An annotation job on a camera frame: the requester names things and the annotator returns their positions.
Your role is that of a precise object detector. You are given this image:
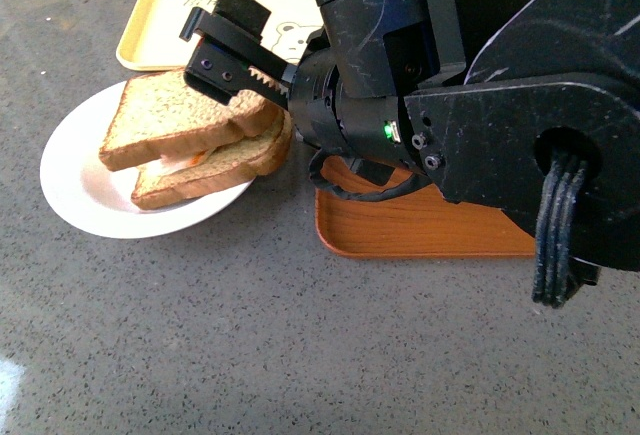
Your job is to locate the brown wooden tray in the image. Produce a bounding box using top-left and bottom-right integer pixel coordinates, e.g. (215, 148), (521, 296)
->
(315, 185), (534, 259)

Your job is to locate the black braided cable bundle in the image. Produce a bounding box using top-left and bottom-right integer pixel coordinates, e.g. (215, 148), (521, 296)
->
(530, 147), (591, 309)

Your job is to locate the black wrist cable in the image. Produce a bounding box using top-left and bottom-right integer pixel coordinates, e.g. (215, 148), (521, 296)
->
(307, 148), (431, 202)

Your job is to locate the yellow bear tray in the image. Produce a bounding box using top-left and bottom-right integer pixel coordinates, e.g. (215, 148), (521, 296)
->
(116, 0), (323, 71)

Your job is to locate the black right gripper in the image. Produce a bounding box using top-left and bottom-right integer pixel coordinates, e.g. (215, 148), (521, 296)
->
(180, 0), (424, 175)

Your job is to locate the white round plate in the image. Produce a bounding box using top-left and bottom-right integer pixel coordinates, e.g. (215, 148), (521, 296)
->
(40, 82), (250, 239)

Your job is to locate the bread slice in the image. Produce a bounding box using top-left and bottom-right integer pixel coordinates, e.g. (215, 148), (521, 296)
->
(98, 69), (282, 171)
(131, 113), (293, 210)

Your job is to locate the fried egg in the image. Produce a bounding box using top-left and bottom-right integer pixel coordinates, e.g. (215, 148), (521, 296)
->
(138, 150), (213, 176)

